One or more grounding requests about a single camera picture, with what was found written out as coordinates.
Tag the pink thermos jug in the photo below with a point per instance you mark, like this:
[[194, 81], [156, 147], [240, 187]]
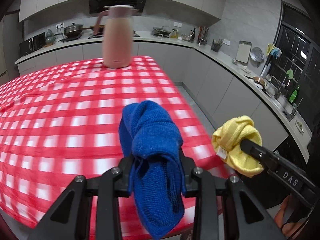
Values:
[[118, 36]]

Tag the green ceramic vase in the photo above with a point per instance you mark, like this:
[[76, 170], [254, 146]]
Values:
[[50, 37]]

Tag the black cooking pot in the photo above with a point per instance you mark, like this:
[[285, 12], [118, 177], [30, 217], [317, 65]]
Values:
[[73, 30]]

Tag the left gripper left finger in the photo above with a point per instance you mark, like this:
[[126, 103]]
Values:
[[69, 216]]

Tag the black microwave oven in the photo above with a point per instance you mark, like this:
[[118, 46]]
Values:
[[32, 44]]

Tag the utensil holder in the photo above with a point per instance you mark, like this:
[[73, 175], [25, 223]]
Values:
[[216, 45]]

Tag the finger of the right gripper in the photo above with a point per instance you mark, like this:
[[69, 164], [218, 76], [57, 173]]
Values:
[[264, 156]]

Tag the blue cloth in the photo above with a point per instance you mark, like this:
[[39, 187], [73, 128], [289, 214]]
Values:
[[147, 132]]

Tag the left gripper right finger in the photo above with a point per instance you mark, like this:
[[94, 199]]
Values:
[[244, 217]]

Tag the red white checkered tablecloth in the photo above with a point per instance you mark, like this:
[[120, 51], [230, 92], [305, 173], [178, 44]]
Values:
[[63, 121]]

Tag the green dish soap bottle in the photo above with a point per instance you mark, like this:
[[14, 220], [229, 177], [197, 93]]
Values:
[[294, 95]]

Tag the metal colander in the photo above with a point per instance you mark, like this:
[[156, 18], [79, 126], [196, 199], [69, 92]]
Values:
[[257, 54]]

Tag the person right hand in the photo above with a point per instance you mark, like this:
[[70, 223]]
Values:
[[283, 220]]

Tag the white cutting board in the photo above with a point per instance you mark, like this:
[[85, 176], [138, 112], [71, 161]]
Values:
[[243, 53]]

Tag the yellow cloth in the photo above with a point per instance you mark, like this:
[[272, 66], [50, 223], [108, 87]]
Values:
[[226, 142]]

